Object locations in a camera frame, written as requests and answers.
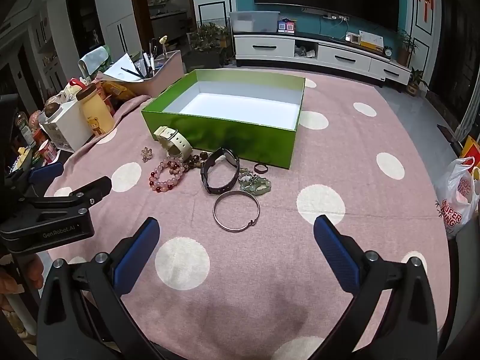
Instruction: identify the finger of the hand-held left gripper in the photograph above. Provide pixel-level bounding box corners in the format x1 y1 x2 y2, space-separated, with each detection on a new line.
29 161 64 187
24 176 112 211

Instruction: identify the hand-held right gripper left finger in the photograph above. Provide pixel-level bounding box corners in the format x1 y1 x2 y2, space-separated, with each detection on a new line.
36 217 166 360

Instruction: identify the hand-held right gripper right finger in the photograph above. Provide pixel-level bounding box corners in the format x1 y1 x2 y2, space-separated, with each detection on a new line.
313 215 439 360

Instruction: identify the pink bead bracelet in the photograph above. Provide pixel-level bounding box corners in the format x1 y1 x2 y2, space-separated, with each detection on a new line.
149 158 185 193

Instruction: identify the cream wrist watch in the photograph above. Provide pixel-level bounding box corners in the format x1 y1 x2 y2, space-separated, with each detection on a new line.
153 126 193 158

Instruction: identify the green jade bracelet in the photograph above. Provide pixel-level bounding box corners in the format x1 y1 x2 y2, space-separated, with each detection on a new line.
238 169 272 196

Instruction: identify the silver bangle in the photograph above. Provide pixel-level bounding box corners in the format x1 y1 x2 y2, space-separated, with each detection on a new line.
212 190 260 232

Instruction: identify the green cardboard box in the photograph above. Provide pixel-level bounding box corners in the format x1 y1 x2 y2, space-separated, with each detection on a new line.
141 69 306 170

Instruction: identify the person's left hand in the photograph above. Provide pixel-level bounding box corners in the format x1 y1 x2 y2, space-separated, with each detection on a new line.
0 253 45 312

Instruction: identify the red white cup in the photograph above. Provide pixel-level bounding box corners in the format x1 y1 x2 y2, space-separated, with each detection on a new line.
35 139 59 164

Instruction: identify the white square box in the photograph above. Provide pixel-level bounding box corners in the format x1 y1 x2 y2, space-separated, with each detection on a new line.
39 101 94 153

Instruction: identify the yellow bear bottle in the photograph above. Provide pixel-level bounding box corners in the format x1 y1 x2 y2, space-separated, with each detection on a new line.
77 84 115 137

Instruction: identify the pink polka dot tablecloth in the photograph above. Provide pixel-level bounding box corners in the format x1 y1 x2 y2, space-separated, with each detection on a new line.
37 68 451 360

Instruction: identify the orange snack packet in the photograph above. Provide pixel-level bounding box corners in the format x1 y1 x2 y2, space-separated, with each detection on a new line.
95 80 139 113

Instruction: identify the green white rolled bag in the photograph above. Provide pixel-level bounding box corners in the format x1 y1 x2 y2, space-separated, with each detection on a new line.
78 45 111 79

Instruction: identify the white paper sheet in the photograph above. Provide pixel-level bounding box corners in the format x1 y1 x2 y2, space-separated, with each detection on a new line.
102 53 145 82

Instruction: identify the white red plastic bag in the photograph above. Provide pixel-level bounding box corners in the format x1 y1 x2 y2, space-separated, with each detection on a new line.
435 156 480 239

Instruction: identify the pink pen container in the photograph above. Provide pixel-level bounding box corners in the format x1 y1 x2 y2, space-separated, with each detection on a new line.
127 49 184 98

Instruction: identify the cluster of potted plants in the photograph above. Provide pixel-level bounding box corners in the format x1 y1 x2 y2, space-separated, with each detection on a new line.
187 22 231 51

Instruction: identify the low potted plant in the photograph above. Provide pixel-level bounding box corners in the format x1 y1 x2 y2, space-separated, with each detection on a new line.
407 67 428 96

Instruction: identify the tall potted plant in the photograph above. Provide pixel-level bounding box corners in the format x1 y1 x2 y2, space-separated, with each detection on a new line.
397 30 419 66

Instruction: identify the yellow white desk calendar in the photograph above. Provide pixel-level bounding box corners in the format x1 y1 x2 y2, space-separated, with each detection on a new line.
359 30 385 51

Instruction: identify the white television cabinet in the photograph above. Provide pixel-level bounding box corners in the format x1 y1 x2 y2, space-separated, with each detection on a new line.
232 32 412 88

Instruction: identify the clear plastic storage box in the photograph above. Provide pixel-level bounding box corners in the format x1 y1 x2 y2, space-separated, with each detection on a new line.
229 10 281 34

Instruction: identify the brown wooden bead bracelet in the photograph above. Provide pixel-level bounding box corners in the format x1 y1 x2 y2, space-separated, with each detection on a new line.
182 151 211 173

